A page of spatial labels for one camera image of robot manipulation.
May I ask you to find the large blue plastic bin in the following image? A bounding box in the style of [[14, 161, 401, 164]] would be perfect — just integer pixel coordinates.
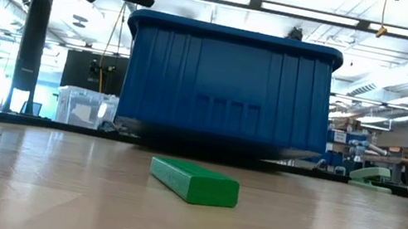
[[107, 7, 347, 173]]

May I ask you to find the green block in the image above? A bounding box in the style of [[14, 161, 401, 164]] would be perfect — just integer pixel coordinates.
[[145, 154, 244, 213]]

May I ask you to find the round ceiling sensor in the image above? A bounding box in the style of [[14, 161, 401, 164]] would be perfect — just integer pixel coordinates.
[[70, 13, 90, 30]]

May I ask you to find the black monitor screen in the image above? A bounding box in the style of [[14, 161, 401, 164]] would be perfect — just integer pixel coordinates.
[[60, 47, 130, 98]]

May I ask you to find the small yellow hanging object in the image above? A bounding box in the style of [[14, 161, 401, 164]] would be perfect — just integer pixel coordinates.
[[375, 22, 389, 41]]

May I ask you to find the small laptop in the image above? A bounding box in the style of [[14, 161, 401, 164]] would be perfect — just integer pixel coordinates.
[[20, 100, 43, 118]]

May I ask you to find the black dome camera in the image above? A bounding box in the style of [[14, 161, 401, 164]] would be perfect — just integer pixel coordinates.
[[287, 25, 305, 41]]

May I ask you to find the yellow hanging cable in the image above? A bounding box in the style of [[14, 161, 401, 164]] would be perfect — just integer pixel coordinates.
[[93, 0, 129, 95]]

